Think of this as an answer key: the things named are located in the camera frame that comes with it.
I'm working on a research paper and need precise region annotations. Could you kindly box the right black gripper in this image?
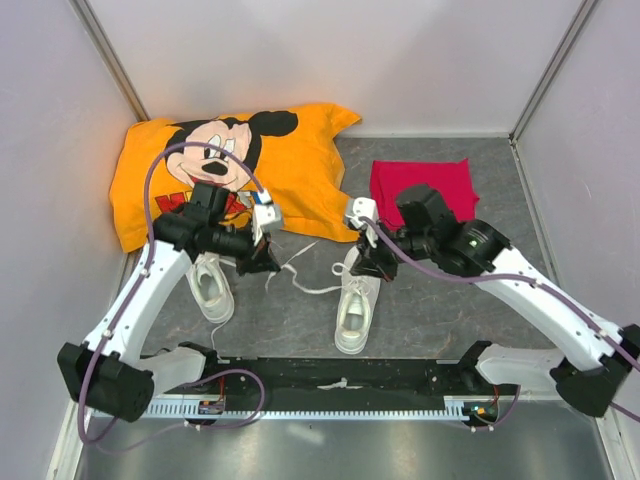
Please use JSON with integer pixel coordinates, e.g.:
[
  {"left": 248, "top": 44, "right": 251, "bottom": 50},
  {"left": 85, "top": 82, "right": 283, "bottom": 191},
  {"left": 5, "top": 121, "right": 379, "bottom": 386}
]
[{"left": 350, "top": 217, "right": 434, "bottom": 282}]

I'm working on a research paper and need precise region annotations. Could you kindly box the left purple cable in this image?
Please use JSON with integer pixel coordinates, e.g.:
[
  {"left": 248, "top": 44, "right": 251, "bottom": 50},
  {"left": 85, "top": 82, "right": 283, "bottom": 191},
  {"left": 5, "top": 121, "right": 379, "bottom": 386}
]
[{"left": 76, "top": 140, "right": 271, "bottom": 446}]

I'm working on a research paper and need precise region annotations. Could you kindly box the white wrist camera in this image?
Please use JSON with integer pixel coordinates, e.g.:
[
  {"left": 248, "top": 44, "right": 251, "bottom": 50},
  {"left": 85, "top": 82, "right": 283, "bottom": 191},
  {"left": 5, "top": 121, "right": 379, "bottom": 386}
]
[
  {"left": 343, "top": 197, "right": 379, "bottom": 248},
  {"left": 251, "top": 203, "right": 284, "bottom": 246}
]

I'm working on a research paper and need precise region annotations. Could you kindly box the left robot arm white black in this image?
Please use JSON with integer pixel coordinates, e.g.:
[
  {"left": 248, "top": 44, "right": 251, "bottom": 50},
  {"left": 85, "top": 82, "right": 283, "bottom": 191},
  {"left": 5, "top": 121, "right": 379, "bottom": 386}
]
[{"left": 57, "top": 184, "right": 283, "bottom": 422}]

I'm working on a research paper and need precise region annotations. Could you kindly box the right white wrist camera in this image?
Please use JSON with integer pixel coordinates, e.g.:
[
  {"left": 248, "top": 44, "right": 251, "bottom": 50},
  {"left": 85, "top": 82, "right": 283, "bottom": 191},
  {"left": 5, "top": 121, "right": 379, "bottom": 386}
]
[{"left": 343, "top": 197, "right": 379, "bottom": 248}]

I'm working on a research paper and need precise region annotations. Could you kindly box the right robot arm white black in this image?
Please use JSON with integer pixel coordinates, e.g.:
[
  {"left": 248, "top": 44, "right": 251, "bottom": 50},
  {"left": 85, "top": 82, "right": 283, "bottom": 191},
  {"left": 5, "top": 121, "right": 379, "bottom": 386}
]
[{"left": 344, "top": 184, "right": 639, "bottom": 418}]

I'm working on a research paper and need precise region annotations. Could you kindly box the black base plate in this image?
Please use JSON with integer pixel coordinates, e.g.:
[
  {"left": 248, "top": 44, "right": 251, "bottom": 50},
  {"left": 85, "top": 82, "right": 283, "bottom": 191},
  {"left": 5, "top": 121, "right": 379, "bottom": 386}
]
[{"left": 171, "top": 357, "right": 516, "bottom": 410}]

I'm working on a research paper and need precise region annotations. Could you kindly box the red folded cloth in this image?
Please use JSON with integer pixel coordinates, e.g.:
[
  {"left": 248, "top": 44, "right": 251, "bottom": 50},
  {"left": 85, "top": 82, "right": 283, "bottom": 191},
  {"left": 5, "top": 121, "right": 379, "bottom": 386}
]
[{"left": 369, "top": 159, "right": 479, "bottom": 231}]

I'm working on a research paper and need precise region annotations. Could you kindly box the orange Mickey Mouse pillow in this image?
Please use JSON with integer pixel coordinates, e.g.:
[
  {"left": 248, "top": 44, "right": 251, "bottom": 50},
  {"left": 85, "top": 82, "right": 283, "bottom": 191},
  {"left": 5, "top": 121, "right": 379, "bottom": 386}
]
[{"left": 109, "top": 103, "right": 360, "bottom": 252}]

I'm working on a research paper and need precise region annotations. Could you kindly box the slotted aluminium cable duct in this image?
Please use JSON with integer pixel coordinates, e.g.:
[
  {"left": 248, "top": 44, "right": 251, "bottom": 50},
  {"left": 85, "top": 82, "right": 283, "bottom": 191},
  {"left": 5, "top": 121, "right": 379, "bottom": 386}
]
[{"left": 141, "top": 395, "right": 499, "bottom": 421}]

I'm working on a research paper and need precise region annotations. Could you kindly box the white sneaker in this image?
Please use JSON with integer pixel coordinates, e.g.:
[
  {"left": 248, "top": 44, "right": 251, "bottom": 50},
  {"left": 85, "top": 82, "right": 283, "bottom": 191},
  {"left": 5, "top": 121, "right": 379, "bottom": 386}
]
[
  {"left": 186, "top": 253, "right": 235, "bottom": 348},
  {"left": 264, "top": 243, "right": 383, "bottom": 356}
]

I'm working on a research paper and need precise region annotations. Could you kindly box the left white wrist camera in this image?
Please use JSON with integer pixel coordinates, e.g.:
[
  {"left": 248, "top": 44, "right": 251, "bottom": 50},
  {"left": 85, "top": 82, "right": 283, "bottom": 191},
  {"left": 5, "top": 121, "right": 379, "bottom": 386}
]
[{"left": 251, "top": 203, "right": 284, "bottom": 246}]

